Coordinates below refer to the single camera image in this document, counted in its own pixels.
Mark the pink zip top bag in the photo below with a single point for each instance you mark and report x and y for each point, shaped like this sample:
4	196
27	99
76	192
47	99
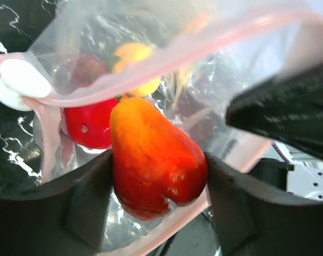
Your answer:
213	50

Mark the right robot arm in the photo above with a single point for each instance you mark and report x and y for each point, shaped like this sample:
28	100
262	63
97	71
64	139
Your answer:
307	179

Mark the red apple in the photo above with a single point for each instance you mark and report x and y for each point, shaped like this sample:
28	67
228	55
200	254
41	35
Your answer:
89	126

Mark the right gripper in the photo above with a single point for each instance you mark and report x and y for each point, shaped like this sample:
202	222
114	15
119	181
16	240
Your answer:
289	110

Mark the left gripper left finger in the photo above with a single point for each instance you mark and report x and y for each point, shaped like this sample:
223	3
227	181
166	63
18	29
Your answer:
63	217

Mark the black marble pattern mat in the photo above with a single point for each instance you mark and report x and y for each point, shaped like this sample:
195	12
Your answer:
21	22

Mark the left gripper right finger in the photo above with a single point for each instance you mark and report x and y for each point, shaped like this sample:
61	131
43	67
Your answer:
255	218

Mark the red yellow mango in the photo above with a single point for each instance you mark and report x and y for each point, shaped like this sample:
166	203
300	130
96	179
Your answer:
154	162

